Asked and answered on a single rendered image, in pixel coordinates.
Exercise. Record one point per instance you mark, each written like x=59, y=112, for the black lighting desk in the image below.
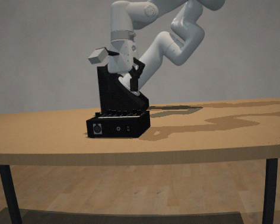
x=118, y=124

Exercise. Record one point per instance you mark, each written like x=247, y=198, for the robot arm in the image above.
x=129, y=16

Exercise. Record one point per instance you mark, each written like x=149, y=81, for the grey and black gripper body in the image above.
x=123, y=62

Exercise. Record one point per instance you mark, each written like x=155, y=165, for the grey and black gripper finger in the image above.
x=135, y=74
x=110, y=78

